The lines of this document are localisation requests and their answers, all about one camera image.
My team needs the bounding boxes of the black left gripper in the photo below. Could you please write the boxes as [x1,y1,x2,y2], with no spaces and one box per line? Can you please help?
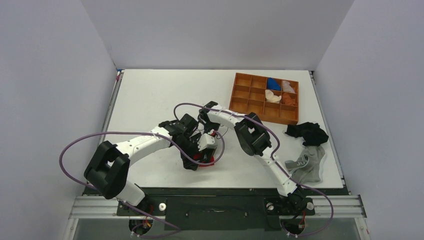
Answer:
[175,134,207,170]

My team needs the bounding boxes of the red underwear white trim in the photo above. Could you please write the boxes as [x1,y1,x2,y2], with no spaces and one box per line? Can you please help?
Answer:
[193,153,215,167]

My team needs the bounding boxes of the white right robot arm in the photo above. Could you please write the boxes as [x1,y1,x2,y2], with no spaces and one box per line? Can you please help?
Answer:
[198,101,302,214]

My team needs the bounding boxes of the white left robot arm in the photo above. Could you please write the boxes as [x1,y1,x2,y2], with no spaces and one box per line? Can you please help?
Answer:
[83,114,217,215]

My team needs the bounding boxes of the cream rolled underwear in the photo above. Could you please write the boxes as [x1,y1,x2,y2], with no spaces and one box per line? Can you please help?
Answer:
[264,89,282,104]

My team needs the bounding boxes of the blue rolled underwear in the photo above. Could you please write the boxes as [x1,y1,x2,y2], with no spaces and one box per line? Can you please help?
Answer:
[266,77,282,91]

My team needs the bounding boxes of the orange rolled underwear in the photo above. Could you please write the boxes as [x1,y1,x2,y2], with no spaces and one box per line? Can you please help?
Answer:
[281,92,297,106]

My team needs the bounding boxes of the black underwear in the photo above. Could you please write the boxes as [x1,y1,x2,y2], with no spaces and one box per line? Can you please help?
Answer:
[285,122,329,147]

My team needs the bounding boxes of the grey underwear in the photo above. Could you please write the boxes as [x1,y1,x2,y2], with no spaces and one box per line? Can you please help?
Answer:
[284,146,326,184]

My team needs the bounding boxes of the wooden compartment tray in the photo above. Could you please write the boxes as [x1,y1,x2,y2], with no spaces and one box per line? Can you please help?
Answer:
[229,72,300,125]

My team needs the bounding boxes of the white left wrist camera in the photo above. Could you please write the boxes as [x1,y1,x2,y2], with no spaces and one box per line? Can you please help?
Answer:
[197,133,217,151]

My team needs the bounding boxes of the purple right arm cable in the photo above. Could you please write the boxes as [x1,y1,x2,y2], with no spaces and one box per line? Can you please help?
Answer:
[173,102,335,238]

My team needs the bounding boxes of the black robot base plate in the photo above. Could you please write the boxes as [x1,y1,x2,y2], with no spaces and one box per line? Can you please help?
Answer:
[71,187,348,231]

